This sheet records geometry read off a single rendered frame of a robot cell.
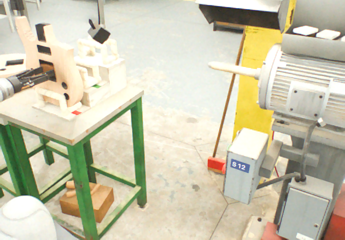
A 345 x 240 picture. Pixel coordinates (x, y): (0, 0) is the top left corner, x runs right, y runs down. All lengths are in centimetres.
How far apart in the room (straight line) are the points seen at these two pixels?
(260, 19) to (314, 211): 76
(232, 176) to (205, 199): 136
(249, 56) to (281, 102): 107
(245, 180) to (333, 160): 35
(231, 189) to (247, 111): 131
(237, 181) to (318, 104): 36
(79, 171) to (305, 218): 99
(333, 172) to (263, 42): 111
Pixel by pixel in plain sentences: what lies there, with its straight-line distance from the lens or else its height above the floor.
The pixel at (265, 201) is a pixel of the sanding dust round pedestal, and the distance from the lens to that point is 250.
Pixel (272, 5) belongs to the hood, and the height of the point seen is 151.
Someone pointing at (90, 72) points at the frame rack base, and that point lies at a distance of 180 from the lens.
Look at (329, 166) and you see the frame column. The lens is 128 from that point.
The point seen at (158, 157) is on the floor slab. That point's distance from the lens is 279.
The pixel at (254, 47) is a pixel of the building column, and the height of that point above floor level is 106.
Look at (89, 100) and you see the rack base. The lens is 165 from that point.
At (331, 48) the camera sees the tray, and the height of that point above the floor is 141.
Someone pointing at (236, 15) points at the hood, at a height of 143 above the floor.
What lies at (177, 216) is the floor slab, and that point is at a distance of 231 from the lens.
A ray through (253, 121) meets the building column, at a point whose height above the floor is 51.
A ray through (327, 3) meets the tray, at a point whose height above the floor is 152.
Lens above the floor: 173
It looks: 30 degrees down
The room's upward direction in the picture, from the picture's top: straight up
